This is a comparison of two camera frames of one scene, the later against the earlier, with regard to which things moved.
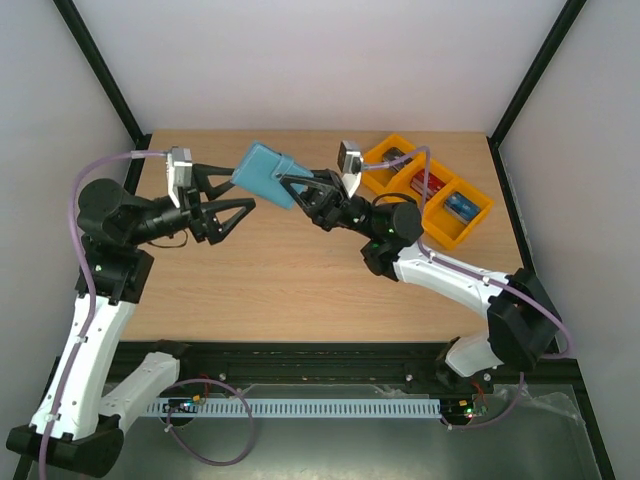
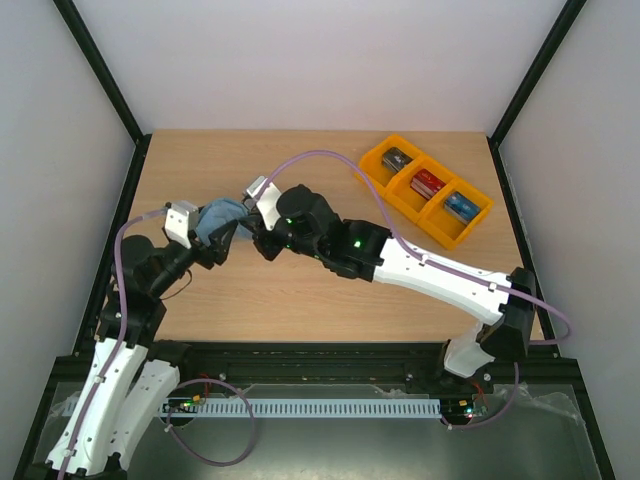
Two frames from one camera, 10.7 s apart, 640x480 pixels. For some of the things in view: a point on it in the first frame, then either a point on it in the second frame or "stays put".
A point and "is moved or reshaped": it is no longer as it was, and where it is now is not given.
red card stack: (434, 183) stays put
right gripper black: (329, 201) to (265, 240)
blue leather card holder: (261, 170) is moved or reshaped
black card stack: (392, 153) stays put
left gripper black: (200, 217) to (217, 251)
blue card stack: (460, 207) stays put
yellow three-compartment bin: (451, 208) stays put
